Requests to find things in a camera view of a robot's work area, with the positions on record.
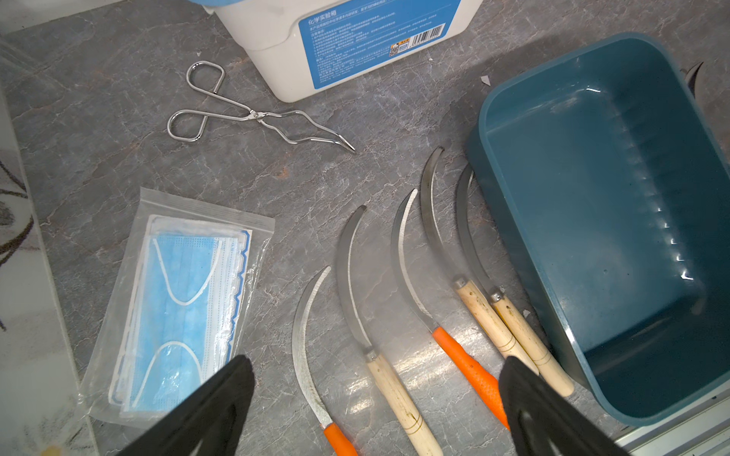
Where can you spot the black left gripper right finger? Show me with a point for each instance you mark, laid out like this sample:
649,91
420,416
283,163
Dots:
542,422

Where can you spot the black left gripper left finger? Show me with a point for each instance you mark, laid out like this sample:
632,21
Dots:
208,422

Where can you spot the teal plastic storage bin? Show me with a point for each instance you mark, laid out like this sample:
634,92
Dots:
611,196

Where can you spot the white storage box blue lid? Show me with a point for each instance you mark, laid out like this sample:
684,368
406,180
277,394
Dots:
304,47

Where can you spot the bagged blue face masks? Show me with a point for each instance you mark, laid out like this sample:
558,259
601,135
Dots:
177,308

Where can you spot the orange handle sickle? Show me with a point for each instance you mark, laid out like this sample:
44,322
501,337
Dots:
484,383
334,435

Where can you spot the wooden handle sickle beside bin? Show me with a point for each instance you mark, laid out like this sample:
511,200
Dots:
547,365

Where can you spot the orange handle sickle far left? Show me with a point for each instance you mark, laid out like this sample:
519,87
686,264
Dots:
334,435

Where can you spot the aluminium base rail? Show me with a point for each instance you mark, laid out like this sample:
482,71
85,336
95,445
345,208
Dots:
702,429

